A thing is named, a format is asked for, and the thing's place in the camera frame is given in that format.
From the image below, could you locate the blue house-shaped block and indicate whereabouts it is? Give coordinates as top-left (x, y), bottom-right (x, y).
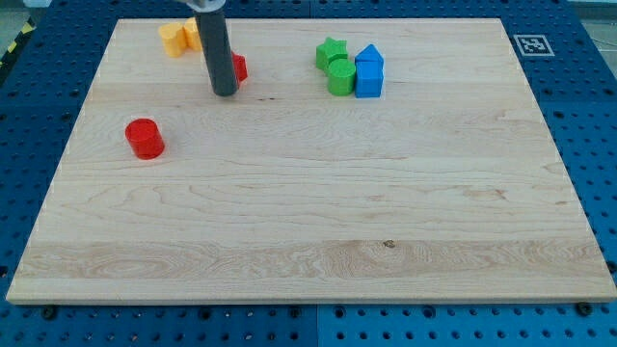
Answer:
top-left (355, 43), bottom-right (384, 67)

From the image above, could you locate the white fiducial marker tag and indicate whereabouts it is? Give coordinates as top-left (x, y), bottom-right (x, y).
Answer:
top-left (514, 34), bottom-right (554, 57)

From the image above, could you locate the green star block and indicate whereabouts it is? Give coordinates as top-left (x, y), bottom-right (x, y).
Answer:
top-left (315, 37), bottom-right (348, 72)

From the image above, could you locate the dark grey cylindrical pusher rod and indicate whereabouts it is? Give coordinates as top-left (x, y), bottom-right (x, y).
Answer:
top-left (195, 9), bottom-right (238, 96)

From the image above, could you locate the yellow heart block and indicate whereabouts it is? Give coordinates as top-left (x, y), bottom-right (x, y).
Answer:
top-left (158, 22), bottom-right (187, 58)

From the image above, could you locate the yellow hexagon block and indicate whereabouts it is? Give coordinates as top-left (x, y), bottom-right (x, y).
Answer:
top-left (183, 17), bottom-right (202, 51)

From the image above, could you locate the red star block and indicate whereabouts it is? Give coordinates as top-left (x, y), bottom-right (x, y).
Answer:
top-left (232, 52), bottom-right (249, 86)

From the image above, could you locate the light wooden board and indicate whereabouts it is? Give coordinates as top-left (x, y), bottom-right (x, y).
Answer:
top-left (7, 18), bottom-right (616, 306)

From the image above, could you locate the silver rod mount collar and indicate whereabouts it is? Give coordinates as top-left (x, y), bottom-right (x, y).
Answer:
top-left (176, 0), bottom-right (226, 12)

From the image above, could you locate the green cylinder block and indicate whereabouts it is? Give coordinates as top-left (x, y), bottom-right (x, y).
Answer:
top-left (328, 59), bottom-right (356, 96)

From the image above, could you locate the red cylinder block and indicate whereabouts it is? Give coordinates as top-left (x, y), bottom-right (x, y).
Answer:
top-left (124, 119), bottom-right (165, 160)

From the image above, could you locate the blue cube block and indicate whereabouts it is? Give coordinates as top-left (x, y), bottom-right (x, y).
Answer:
top-left (355, 62), bottom-right (384, 98)

